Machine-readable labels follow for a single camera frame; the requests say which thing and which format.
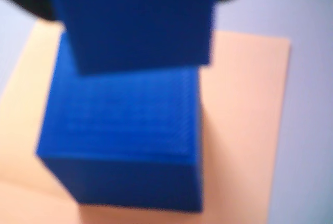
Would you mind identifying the small blue cube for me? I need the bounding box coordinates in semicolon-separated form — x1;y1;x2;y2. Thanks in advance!
43;0;219;76

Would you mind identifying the orange paper square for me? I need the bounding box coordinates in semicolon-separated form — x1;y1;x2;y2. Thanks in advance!
0;21;292;224

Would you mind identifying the medium blue cube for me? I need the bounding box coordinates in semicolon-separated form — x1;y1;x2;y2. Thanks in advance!
34;32;206;214

